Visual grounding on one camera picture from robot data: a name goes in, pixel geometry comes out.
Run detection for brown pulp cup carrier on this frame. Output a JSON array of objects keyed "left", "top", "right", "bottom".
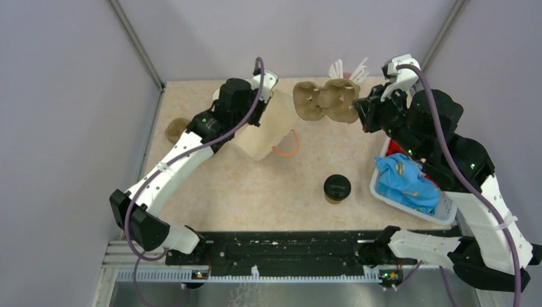
[{"left": 292, "top": 79, "right": 360, "bottom": 123}]

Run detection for white wrapped straws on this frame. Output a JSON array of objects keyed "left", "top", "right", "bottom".
[{"left": 328, "top": 57, "right": 370, "bottom": 84}]

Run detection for red snack packet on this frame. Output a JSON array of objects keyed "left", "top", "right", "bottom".
[{"left": 385, "top": 139, "right": 410, "bottom": 158}]

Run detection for blue cartoon packet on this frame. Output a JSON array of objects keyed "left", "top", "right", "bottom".
[{"left": 375, "top": 153, "right": 440, "bottom": 216}]

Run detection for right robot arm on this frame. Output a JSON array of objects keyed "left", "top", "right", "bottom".
[{"left": 353, "top": 54, "right": 541, "bottom": 293}]

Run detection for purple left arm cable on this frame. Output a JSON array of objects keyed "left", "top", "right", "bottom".
[{"left": 123, "top": 57, "right": 267, "bottom": 307}]

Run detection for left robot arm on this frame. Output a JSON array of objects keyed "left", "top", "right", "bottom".
[{"left": 109, "top": 68, "right": 279, "bottom": 265}]

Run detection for black plastic cup lid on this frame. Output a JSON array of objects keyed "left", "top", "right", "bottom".
[{"left": 323, "top": 174, "right": 352, "bottom": 199}]

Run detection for white plastic basket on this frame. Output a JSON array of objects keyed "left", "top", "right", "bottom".
[{"left": 369, "top": 138, "right": 457, "bottom": 225}]

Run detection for cream paper gift bag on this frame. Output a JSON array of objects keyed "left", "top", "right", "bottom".
[{"left": 233, "top": 90, "right": 298, "bottom": 161}]

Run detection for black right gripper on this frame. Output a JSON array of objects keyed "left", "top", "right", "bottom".
[{"left": 353, "top": 81, "right": 426, "bottom": 161}]

